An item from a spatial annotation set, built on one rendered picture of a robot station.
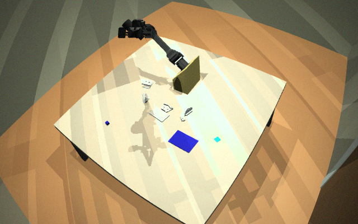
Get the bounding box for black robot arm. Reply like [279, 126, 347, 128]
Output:
[122, 19, 189, 71]

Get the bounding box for blue flat rectangular plate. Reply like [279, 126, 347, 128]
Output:
[168, 130, 199, 153]

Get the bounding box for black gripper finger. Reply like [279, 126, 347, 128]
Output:
[128, 27, 134, 38]
[133, 27, 142, 38]

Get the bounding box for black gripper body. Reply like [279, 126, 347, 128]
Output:
[118, 27, 153, 38]

